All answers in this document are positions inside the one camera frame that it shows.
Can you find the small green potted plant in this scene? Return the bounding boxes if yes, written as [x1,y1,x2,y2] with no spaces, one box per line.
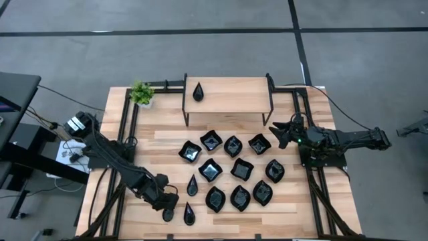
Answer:
[128,80,156,110]

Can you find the black tripod stand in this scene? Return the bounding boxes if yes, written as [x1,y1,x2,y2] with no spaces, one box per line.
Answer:
[396,110,428,145]

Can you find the black desk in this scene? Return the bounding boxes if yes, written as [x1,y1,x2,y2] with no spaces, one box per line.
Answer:
[0,71,90,220]

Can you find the wooden shelf black legs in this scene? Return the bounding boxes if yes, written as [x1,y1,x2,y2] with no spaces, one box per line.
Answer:
[181,72,275,127]

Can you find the black square wavy plate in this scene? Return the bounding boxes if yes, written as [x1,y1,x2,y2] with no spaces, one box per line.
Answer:
[247,133,272,156]
[229,157,255,182]
[178,140,203,164]
[197,157,224,183]
[199,129,224,152]

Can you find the white printed sheet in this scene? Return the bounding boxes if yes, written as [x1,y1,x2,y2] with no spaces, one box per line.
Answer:
[46,139,93,178]

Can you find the black aluminium table frame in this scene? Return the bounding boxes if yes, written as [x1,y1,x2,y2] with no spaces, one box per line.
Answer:
[75,72,365,241]

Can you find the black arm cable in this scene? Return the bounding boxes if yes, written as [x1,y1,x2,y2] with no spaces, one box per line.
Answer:
[280,82,374,132]

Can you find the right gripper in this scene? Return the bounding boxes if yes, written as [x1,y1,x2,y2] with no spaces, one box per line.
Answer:
[269,120,309,149]

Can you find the black leaf mini plate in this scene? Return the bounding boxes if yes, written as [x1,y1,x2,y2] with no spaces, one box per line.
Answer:
[252,179,274,207]
[229,184,251,213]
[223,135,243,159]
[265,159,286,184]
[205,186,227,214]

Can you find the coloured wire bundle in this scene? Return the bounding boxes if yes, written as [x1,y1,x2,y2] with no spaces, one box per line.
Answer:
[25,106,73,141]

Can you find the white floor cable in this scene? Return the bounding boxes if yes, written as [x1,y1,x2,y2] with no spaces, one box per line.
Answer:
[53,177,86,194]

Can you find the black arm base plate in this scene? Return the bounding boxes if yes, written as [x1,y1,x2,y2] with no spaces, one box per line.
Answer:
[87,140,134,170]
[298,143,348,168]

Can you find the black desk cable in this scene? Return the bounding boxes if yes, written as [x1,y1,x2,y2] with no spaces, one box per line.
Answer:
[37,84,105,112]

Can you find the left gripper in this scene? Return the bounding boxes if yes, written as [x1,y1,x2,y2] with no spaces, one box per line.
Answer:
[138,173,180,212]

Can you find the laptop with coloured screen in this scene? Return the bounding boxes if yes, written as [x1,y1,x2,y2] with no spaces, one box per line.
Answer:
[0,96,23,113]

